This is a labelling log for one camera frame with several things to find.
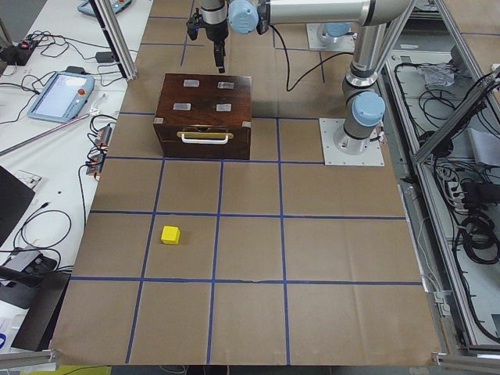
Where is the yellow block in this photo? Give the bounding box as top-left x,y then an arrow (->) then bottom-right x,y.
160,226 -> 180,245

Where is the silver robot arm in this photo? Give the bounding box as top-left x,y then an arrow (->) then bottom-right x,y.
200,1 -> 386,155

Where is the dark wooden drawer box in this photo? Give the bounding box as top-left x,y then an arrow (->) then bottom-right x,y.
152,73 -> 253,161

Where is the black power adapter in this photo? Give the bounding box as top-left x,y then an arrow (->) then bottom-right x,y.
95,52 -> 115,64

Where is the blue teach pendant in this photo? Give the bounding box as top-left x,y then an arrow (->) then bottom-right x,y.
27,71 -> 95,123

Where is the brown paper table mat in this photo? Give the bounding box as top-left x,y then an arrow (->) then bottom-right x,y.
51,1 -> 440,366

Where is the long metal rod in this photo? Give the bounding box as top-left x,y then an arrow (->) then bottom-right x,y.
0,112 -> 94,157

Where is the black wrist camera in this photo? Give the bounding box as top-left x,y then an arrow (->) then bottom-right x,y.
186,8 -> 202,41

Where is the aluminium frame post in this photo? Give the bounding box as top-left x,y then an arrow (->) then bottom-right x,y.
90,0 -> 138,82

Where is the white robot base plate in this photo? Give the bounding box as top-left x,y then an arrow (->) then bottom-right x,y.
319,118 -> 384,167

